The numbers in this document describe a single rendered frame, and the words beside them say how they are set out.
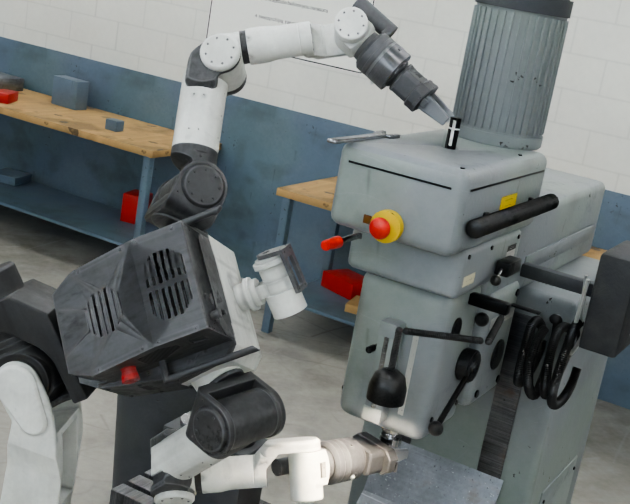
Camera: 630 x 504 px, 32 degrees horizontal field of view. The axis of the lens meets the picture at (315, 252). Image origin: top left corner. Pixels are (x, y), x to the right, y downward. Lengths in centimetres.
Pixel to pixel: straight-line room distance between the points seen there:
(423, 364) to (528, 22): 72
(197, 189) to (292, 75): 522
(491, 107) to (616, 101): 412
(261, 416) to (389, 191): 46
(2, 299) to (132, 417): 224
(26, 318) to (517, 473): 123
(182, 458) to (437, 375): 53
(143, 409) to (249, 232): 340
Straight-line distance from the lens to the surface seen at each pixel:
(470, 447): 272
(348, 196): 205
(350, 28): 215
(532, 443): 266
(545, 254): 262
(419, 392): 220
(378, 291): 219
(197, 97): 214
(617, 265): 232
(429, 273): 210
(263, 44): 218
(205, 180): 203
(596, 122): 645
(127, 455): 437
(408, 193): 199
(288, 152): 724
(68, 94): 790
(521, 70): 231
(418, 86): 214
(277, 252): 198
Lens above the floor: 222
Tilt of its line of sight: 15 degrees down
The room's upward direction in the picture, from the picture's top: 10 degrees clockwise
